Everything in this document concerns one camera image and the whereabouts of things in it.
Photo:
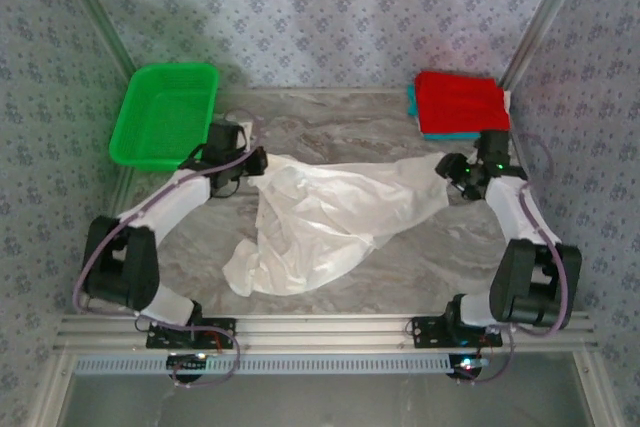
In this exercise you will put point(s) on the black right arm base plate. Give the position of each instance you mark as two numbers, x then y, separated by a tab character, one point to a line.
425	334

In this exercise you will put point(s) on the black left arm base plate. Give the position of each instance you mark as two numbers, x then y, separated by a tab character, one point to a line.
220	329

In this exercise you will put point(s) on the aluminium frame rail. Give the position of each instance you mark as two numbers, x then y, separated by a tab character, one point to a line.
325	334

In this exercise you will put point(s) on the aluminium frame post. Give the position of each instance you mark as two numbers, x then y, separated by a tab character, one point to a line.
547	12
95	7

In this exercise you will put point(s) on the teal folded t-shirt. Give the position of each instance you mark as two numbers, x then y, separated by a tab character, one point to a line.
412	102

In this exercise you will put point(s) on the green plastic basket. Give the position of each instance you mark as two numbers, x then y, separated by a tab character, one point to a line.
165	112

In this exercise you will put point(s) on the red folded t-shirt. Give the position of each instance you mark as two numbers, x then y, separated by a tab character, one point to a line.
460	102

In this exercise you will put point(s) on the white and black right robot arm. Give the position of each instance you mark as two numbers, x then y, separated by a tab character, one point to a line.
510	212

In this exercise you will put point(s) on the white t-shirt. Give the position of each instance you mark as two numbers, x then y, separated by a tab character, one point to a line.
325	207

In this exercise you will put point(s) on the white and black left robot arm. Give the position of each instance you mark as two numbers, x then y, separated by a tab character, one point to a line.
175	197

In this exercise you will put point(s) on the black controller board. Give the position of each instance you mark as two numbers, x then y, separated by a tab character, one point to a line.
467	366
187	363

